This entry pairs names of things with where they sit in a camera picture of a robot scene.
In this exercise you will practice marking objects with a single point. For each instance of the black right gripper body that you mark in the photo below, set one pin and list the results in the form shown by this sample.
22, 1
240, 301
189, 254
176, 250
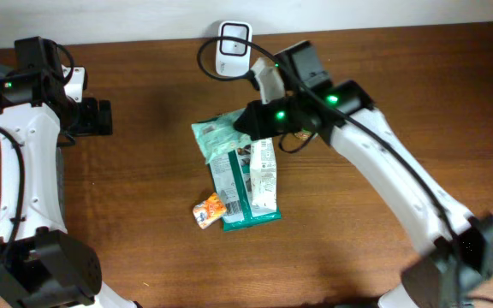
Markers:
259, 115

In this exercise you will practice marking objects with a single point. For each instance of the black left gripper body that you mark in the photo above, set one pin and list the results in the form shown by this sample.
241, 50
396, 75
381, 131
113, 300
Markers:
92, 116

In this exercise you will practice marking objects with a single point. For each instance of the white tube with tan cap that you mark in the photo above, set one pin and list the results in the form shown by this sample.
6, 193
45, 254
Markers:
263, 177

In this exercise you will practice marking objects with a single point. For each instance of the mint green wipes packet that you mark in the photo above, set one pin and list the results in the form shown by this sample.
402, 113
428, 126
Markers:
218, 136

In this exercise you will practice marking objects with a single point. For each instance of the green 3M gloves package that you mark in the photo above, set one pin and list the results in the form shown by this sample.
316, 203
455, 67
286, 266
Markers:
232, 181

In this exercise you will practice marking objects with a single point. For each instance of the orange snack packet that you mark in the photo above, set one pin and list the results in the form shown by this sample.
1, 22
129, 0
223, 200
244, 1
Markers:
209, 211

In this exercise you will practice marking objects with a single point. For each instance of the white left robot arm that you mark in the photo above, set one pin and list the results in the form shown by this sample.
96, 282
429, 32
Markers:
42, 110

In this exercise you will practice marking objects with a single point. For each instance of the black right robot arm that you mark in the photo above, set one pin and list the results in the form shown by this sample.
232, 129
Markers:
455, 248

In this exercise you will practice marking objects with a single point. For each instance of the white barcode scanner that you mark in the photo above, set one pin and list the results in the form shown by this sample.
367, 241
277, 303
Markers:
233, 58

